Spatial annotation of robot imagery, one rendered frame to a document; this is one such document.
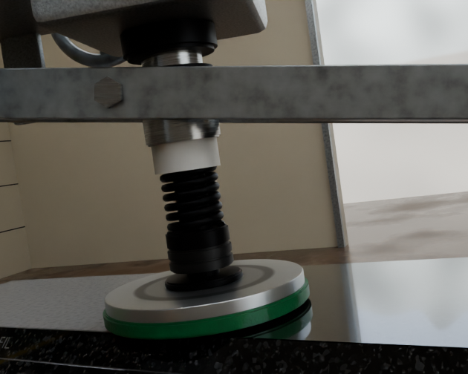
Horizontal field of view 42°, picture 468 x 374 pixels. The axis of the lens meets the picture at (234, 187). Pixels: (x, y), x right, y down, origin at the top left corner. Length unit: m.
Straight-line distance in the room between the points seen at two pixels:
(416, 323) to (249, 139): 5.35
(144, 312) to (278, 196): 5.24
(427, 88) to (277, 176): 5.21
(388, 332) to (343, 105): 0.21
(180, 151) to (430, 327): 0.28
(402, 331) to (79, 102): 0.36
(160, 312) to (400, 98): 0.29
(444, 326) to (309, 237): 5.24
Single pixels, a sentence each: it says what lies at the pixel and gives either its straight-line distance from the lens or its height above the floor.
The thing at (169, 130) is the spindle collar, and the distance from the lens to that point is 0.61.
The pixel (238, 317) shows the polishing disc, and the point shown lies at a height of 0.84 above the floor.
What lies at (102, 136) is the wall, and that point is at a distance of 6.64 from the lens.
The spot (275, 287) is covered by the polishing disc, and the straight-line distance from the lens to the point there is 0.58.
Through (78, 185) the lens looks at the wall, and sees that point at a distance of 6.87.
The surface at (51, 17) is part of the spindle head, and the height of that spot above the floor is 1.13.
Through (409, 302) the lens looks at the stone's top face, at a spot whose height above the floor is 0.82.
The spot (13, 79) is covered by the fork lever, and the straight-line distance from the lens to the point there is 0.65.
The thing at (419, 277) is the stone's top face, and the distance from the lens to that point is 0.70.
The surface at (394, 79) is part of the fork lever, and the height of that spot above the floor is 1.03.
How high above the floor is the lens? 0.98
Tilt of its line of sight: 3 degrees down
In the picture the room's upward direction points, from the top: 8 degrees counter-clockwise
